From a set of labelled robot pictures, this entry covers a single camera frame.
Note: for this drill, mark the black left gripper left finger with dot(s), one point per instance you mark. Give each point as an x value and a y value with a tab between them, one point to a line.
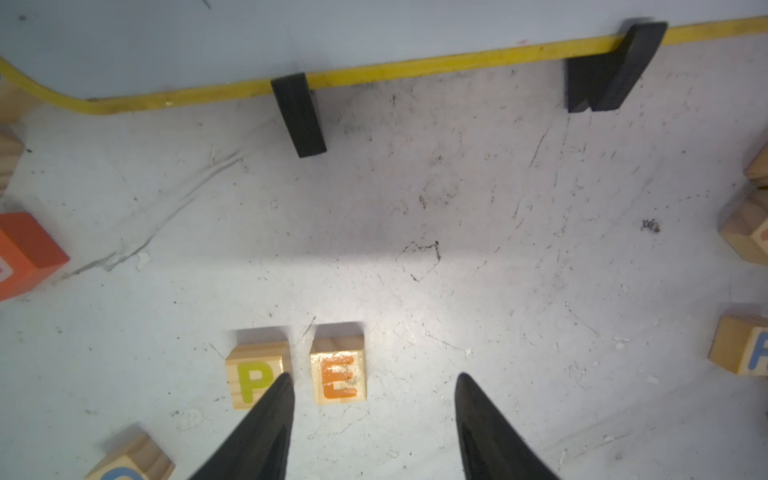
258	447

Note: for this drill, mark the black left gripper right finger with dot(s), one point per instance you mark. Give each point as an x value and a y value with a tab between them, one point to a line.
490	447

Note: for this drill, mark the wooden P letter block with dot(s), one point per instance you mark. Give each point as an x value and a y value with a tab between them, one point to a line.
251	369

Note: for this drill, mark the wooden E letter block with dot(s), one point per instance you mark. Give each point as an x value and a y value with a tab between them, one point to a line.
338	369

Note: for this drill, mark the wooden C letter block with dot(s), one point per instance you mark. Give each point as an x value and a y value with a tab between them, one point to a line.
140	459

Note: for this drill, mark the wooden H letter block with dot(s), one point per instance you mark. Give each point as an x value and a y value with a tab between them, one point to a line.
740	345

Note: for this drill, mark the red letter block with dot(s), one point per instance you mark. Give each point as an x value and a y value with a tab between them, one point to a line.
28	254

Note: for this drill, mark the wooden A letter block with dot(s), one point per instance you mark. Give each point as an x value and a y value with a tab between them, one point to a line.
746	229

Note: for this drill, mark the whiteboard with PEAR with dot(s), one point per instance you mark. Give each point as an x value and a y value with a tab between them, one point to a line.
105	57

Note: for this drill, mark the left black whiteboard foot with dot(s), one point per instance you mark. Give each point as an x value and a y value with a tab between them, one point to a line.
297	106

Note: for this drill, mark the black whiteboard foot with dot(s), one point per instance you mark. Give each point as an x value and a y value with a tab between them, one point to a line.
297	106
602	82

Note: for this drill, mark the right black whiteboard foot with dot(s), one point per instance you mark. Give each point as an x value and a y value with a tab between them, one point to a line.
602	82

